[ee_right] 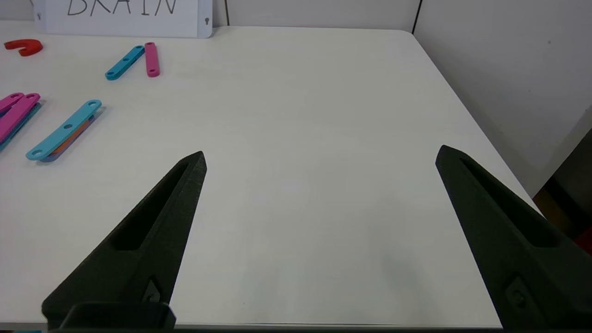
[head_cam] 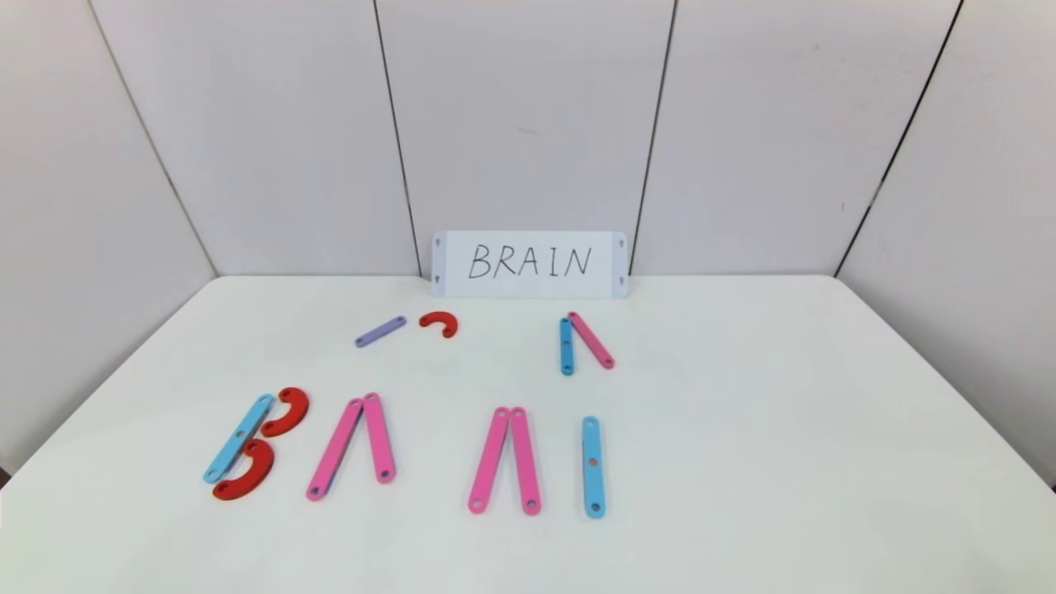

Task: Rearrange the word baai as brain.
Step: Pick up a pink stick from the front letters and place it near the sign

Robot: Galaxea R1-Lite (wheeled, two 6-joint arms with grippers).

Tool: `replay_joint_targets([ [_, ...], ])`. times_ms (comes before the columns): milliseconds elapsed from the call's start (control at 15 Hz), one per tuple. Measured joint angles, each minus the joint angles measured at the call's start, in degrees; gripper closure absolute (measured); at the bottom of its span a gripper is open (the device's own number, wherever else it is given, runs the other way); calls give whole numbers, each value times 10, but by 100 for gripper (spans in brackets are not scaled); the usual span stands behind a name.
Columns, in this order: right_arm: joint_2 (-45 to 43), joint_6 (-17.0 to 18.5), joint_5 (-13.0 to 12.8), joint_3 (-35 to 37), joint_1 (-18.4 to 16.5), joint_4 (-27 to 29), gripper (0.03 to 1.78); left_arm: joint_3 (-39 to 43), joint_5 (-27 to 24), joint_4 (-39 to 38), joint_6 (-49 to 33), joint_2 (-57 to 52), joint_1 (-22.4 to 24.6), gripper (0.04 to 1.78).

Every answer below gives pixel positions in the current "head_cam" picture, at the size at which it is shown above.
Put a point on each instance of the small red curved piece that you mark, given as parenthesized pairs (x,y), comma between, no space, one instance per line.
(440,316)

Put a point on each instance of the pink bar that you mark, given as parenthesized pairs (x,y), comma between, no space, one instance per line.
(525,462)
(336,450)
(591,340)
(379,437)
(489,459)

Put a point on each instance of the white BRAIN sign card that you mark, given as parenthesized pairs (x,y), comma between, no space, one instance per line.
(450,264)

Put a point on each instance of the blue flat bar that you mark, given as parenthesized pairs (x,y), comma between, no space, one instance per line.
(593,487)
(567,346)
(239,438)

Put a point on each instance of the short purple flat bar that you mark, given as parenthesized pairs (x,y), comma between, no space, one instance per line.
(380,331)

